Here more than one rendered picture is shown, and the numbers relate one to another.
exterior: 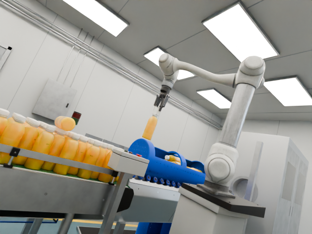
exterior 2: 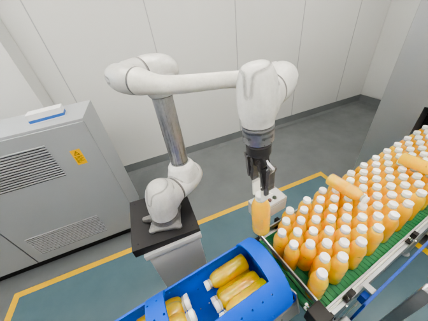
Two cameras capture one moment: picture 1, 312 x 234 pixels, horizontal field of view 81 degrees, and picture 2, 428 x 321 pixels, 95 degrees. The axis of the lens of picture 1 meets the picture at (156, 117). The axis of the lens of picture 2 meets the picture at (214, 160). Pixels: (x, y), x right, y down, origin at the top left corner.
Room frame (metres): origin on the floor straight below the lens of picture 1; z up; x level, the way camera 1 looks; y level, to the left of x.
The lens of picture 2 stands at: (1.86, -0.01, 1.97)
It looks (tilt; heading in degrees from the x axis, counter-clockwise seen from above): 37 degrees down; 195
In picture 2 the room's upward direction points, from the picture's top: 8 degrees counter-clockwise
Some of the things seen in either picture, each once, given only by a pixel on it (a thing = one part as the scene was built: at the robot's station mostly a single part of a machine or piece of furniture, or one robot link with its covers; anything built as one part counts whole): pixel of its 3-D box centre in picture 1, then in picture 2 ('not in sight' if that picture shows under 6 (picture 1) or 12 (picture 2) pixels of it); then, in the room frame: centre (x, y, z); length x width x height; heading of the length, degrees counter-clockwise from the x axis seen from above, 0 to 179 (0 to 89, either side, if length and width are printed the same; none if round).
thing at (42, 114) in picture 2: not in sight; (46, 113); (0.64, -1.67, 1.48); 0.24 x 0.12 x 0.08; 130
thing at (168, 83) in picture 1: (167, 85); (258, 132); (1.36, 0.00, 1.69); 0.09 x 0.09 x 0.06
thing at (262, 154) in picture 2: (164, 93); (258, 153); (1.36, 0.00, 1.62); 0.08 x 0.07 x 0.09; 39
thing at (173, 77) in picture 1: (171, 72); (258, 93); (1.35, 0.00, 1.80); 0.13 x 0.11 x 0.16; 156
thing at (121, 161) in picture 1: (129, 162); (267, 204); (1.07, 0.06, 1.05); 0.20 x 0.10 x 0.10; 129
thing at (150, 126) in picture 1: (150, 126); (260, 214); (1.36, 0.01, 1.33); 0.07 x 0.07 x 0.19
